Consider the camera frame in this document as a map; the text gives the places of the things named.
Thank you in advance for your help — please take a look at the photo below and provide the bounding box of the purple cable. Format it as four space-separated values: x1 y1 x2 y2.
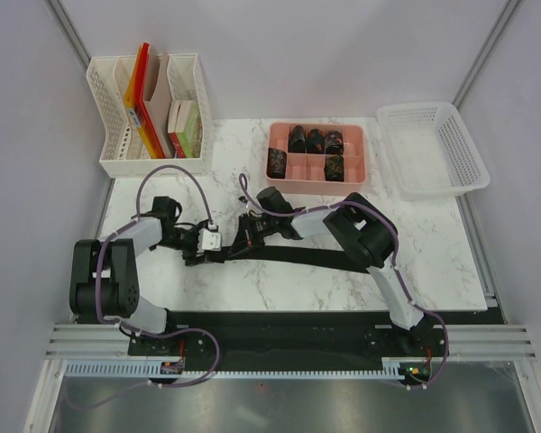
65 165 221 411
237 173 450 392

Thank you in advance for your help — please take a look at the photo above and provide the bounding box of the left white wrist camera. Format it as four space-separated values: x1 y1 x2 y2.
197 222 222 253

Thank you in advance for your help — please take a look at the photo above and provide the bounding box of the beige cardboard folder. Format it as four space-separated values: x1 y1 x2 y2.
144 47 175 159

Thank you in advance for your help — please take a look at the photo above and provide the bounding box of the green book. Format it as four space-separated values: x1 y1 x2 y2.
175 100 202 159

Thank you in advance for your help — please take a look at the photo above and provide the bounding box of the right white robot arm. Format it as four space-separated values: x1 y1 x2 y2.
225 187 449 356

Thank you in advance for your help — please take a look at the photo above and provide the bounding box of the cream paperback book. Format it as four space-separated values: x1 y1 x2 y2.
168 100 193 134

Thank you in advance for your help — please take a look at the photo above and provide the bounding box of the white slotted cable duct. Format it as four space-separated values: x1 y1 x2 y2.
64 359 417 380

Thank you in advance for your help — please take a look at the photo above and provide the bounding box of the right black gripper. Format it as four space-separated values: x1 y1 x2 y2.
230 214 278 258

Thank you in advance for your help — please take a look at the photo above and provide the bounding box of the aluminium frame rail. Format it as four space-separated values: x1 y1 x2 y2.
45 324 535 362

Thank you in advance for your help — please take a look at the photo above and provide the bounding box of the rolled tie front right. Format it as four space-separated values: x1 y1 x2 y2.
324 154 344 182

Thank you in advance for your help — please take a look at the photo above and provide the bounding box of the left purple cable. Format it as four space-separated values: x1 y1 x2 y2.
65 165 221 411

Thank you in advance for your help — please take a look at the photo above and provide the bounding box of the rolled tie back middle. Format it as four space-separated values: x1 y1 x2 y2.
306 128 325 154

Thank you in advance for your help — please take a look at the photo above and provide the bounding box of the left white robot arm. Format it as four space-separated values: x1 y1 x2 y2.
69 196 221 357

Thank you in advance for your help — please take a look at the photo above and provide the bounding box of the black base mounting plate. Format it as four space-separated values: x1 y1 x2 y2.
126 309 448 379

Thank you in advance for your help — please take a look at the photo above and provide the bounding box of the cream desktop file organizer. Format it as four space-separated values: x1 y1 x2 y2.
87 49 215 179

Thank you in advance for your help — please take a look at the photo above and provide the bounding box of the white plastic basket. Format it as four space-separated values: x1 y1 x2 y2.
376 102 491 201

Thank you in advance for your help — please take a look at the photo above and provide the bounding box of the red orange folder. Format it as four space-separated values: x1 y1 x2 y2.
123 42 165 159

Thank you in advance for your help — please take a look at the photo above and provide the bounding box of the rolled tie back right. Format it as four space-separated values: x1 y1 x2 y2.
325 130 344 155

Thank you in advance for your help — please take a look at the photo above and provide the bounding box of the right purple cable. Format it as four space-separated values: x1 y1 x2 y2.
237 173 450 392

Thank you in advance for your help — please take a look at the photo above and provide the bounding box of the rolled tie floral left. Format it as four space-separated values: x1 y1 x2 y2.
267 148 288 180

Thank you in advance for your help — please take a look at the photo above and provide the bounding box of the long black necktie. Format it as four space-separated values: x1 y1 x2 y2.
198 245 369 274

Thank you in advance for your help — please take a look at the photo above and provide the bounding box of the pink compartment tray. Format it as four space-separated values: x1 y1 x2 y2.
263 122 370 197

